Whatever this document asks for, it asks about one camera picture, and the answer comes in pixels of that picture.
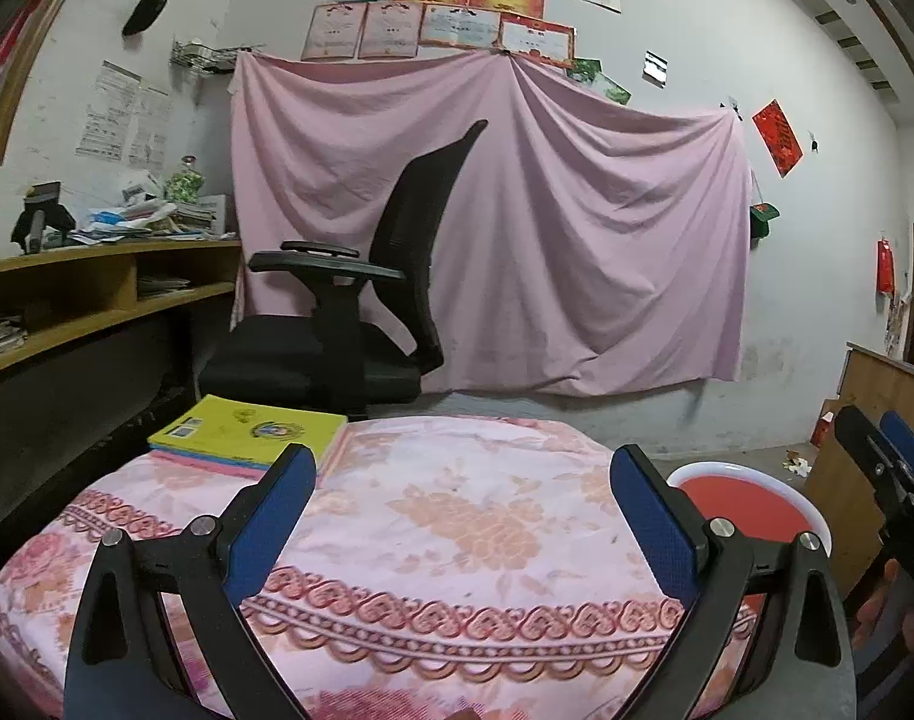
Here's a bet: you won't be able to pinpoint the pile of papers on desk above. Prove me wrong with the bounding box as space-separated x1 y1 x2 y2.
68 184 233 245

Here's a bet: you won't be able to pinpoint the green candy jar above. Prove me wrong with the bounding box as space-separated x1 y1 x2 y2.
164 154 205 203

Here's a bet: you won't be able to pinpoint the red white trash bin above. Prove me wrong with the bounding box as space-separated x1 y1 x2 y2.
663 460 835 616

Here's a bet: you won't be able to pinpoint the red paper wall decoration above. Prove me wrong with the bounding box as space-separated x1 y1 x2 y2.
753 99 804 177

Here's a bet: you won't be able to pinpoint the wooden cabinet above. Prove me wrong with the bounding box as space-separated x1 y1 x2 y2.
804 343 914 596

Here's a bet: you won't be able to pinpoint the green pictures on wall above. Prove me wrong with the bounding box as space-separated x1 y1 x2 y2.
566 59 631 106

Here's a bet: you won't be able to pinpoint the pink hanging sheet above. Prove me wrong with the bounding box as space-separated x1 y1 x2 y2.
231 52 751 397

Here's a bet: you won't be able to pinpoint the paper notices on wall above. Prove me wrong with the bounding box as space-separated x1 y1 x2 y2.
75 60 172 172

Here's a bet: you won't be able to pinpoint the person's right hand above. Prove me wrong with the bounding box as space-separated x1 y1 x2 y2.
850 559 914 655

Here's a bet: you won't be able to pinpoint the silver photo on wall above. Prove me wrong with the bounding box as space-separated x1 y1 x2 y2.
642 50 669 88

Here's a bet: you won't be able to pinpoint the wooden desk with shelf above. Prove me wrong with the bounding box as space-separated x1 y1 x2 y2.
0 241 240 523

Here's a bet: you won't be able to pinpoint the pink floral tablecloth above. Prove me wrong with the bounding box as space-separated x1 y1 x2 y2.
0 416 685 718

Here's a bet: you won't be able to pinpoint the yellow book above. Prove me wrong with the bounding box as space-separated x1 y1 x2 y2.
148 395 348 473

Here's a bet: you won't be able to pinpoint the black office chair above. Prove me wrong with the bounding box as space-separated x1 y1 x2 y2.
199 119 488 421

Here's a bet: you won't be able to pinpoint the black object hanging on wall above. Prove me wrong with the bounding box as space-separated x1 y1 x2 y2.
122 0 169 37

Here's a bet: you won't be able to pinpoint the black device on desk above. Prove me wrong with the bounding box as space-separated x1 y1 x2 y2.
10 181 76 254

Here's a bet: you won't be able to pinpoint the wall certificates cluster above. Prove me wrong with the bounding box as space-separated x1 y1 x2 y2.
302 0 621 70

